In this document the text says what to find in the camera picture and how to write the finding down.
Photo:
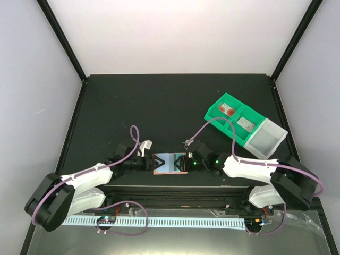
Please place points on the green plastic bin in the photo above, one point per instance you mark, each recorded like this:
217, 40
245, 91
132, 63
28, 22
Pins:
242, 136
213, 112

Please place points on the right small circuit board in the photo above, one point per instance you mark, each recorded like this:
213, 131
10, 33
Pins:
254, 221

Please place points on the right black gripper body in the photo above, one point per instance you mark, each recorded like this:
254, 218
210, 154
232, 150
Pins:
201, 165

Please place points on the white floral credit card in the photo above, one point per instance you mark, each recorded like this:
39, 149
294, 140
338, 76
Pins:
246, 124

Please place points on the red circle card in bin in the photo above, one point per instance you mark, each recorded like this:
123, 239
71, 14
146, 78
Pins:
226, 109

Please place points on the teal card in holder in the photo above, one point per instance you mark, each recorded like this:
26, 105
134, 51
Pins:
169, 162

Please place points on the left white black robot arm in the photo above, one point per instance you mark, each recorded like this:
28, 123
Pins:
60, 196

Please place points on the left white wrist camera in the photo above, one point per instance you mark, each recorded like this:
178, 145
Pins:
145, 145

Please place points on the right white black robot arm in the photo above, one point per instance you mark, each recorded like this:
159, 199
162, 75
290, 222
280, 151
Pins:
285, 182

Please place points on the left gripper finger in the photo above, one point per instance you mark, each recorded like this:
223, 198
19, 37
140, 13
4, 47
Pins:
158, 165
158, 160

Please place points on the light blue slotted cable duct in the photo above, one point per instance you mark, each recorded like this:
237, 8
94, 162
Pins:
163, 222

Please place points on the left small circuit board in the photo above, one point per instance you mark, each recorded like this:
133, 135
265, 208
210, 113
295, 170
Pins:
106, 220

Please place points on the left black frame post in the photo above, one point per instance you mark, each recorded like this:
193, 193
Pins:
59, 33

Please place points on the small circuit board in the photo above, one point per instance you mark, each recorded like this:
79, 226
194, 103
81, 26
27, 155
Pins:
106, 220
254, 221

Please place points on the clear plastic bin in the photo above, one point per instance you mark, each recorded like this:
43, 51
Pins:
264, 141

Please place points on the black frame post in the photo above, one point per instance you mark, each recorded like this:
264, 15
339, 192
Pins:
59, 33
297, 35

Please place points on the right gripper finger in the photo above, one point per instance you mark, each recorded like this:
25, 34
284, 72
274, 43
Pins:
180, 159
179, 166

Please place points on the brown leather card holder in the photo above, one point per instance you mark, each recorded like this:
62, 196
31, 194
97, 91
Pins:
161, 170

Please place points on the right black frame post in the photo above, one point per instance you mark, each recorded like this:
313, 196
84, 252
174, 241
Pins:
297, 35

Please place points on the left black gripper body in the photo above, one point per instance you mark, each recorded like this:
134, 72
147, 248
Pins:
142, 166

